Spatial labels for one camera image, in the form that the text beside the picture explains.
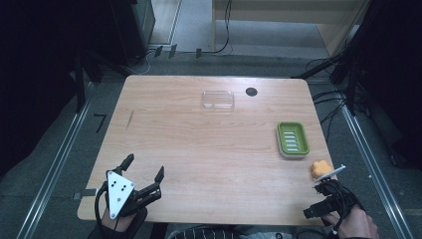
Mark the metal floor rail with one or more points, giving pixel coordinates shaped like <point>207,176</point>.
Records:
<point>56,159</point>
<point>375,166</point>

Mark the grey tag on table edge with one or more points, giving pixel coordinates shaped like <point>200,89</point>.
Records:
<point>85,193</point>

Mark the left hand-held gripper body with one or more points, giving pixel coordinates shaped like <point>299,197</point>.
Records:
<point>120,191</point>

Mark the black metal stand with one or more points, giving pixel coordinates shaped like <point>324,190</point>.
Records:
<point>351,83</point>
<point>79,83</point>

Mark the person's right hand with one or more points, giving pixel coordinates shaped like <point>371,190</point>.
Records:
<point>356,225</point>

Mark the black round table grommet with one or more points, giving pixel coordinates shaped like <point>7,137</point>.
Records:
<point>251,92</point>

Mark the green soap dish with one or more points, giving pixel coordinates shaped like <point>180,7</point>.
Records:
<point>293,139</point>

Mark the light wooden furniture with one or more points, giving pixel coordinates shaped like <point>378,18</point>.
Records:
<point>331,20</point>

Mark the clear plastic lid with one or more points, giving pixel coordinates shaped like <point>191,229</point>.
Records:
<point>218,100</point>

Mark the black cabinet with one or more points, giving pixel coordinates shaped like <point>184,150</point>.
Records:
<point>132,30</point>

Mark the black plug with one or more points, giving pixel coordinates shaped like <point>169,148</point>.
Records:
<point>172,51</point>
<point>198,53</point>
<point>158,51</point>

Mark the person's left black sleeve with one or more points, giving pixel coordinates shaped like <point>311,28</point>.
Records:
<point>132,229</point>

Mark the person's left hand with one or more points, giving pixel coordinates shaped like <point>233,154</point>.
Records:
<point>116,223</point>

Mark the person's striped clothing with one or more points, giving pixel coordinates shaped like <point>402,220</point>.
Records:
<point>212,233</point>

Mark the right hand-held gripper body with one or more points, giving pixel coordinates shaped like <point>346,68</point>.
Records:
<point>335,192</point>

